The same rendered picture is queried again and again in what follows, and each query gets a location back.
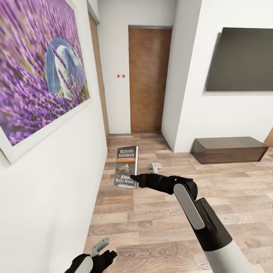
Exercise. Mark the painting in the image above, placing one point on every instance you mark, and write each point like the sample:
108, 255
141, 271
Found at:
43, 72

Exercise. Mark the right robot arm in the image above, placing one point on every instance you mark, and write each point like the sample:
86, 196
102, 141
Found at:
221, 251

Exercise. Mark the bench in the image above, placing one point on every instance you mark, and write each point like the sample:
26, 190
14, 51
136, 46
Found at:
228, 150

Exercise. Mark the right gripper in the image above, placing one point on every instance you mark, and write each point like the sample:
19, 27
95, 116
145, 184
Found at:
148, 180

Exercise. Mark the hardback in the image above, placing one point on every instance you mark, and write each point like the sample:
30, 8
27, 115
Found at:
126, 165

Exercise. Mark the wall mounted tv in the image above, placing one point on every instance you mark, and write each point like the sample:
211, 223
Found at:
244, 60

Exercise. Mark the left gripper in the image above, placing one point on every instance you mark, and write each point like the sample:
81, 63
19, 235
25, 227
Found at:
105, 260

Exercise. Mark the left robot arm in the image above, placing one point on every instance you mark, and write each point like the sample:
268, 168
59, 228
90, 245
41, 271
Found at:
96, 263

